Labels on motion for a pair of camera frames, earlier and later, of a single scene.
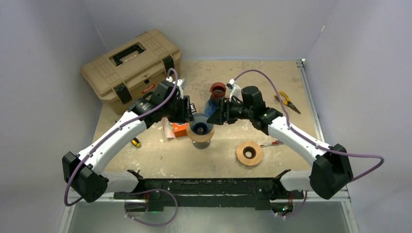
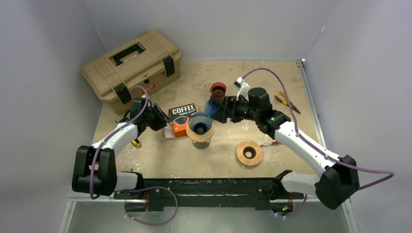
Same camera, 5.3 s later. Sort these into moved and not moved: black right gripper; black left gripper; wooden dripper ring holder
Moved: black left gripper
Not moved: wooden dripper ring holder; black right gripper
